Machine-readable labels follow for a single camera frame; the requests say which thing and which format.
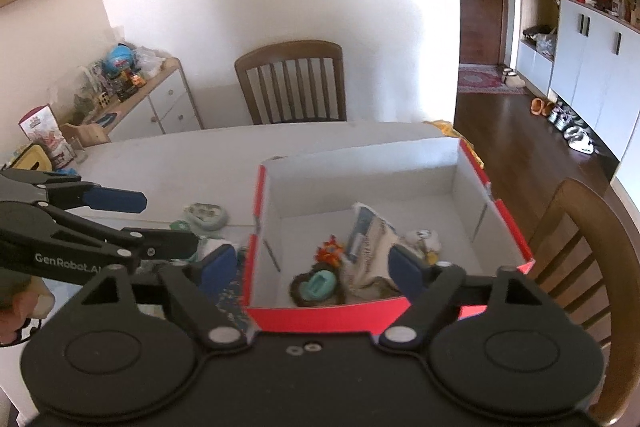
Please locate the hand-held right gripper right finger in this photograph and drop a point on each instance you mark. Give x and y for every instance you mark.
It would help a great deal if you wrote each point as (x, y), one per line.
(405, 269)

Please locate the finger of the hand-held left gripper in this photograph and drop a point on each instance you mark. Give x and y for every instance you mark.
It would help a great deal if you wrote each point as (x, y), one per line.
(165, 244)
(115, 201)

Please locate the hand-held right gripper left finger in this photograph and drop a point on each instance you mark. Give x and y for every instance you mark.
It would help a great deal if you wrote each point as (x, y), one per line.
(220, 264)

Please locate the white tooth plush with badge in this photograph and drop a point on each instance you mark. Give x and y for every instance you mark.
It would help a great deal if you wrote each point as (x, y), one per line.
(422, 239)

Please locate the orange plush toy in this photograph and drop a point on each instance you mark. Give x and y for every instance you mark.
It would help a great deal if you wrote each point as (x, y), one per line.
(330, 252)

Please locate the small teal toy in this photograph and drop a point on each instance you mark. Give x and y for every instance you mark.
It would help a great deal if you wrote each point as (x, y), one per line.
(320, 285)

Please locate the red cardboard box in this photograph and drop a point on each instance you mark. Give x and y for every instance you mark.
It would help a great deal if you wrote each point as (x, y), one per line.
(325, 314)

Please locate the person's left hand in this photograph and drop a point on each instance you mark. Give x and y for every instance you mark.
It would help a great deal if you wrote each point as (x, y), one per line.
(15, 312)

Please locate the green oval tray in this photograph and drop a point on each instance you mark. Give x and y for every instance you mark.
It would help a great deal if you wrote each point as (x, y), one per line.
(207, 217)

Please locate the clear drinking glass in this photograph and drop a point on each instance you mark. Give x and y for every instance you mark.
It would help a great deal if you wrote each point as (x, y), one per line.
(78, 150)

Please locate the light wooden box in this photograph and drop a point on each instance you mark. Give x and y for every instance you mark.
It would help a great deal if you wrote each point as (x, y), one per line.
(87, 134)

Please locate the yellow tissue box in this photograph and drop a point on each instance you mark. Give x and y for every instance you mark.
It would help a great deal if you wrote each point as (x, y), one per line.
(32, 157)

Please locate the red and white carton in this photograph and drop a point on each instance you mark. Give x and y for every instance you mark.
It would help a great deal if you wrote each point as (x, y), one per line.
(45, 132)

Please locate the white wooden sideboard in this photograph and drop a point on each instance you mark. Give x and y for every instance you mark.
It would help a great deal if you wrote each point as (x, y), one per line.
(160, 107)

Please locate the pile of small toys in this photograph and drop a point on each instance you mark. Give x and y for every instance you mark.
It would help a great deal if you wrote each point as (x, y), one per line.
(107, 89)

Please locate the blue ball toy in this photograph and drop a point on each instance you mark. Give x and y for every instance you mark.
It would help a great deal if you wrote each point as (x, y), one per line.
(118, 59)

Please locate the clear plastic bag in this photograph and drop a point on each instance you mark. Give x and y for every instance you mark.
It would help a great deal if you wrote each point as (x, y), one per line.
(149, 63)

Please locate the yellow patterned cloth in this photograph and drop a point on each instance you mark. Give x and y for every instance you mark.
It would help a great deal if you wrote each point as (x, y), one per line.
(445, 127)

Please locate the curved-back wooden chair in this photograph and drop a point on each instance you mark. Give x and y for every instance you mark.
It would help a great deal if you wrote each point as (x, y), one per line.
(590, 217)

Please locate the red patterned rug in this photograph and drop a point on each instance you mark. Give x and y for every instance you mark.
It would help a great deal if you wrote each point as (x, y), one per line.
(480, 79)

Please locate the pair of orange shoes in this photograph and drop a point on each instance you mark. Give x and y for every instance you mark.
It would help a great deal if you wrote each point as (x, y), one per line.
(541, 107)

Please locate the row of shoes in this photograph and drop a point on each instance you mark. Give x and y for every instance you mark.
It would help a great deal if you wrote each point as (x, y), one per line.
(572, 129)

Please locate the pair of white slippers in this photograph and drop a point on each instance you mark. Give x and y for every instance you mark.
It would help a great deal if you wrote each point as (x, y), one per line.
(512, 78)

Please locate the wooden slat-back chair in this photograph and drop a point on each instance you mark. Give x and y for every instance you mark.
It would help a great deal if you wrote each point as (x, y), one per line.
(290, 52)

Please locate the tall white hallway cabinet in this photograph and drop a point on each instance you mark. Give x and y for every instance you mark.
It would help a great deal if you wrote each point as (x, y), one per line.
(585, 52)

